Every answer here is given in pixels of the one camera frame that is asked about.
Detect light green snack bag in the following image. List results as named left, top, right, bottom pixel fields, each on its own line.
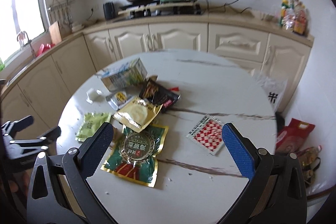
left=75, top=112, right=112, bottom=143

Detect milk carton box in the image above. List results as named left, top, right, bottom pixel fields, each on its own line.
left=98, top=58, right=147, bottom=92

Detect cream lower kitchen cabinets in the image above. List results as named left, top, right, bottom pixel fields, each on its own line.
left=1, top=15, right=314, bottom=133

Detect red rice bag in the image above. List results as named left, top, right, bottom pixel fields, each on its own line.
left=275, top=118, right=315, bottom=154

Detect white tissue piece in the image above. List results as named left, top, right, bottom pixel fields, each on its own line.
left=86, top=88, right=103, bottom=104

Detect green gold snack bag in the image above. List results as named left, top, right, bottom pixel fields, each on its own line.
left=101, top=124, right=169, bottom=188

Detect small yellow white packet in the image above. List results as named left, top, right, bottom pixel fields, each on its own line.
left=105, top=90, right=134, bottom=111

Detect red basin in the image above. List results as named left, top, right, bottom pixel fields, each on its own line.
left=36, top=43, right=55, bottom=57

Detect sink faucet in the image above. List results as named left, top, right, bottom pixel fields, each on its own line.
left=17, top=31, right=37, bottom=59

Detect gold snack packet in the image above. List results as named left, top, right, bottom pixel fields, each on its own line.
left=113, top=96, right=162, bottom=132

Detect red white checkered packet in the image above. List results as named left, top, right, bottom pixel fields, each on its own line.
left=186, top=115, right=224, bottom=156

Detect wooden cutting board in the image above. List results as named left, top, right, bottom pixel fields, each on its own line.
left=49, top=21, right=62, bottom=45

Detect white plastic bag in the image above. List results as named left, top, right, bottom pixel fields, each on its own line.
left=252, top=72, right=288, bottom=112

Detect round marble table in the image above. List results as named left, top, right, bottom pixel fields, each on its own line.
left=55, top=49, right=278, bottom=224

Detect dark brown snack packet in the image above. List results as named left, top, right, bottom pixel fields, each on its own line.
left=139, top=79, right=180, bottom=113

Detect hanging utensil rack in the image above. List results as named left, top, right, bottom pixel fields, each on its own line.
left=47, top=0, right=75, bottom=28

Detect black kettle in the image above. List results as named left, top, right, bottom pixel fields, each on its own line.
left=103, top=2, right=116, bottom=20

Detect black gas stove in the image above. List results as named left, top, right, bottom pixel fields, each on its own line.
left=117, top=2, right=204, bottom=19

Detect condiment bottles group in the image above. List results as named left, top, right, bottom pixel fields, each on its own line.
left=278, top=0, right=309, bottom=37

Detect black power cord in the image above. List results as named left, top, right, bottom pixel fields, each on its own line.
left=198, top=0, right=253, bottom=15

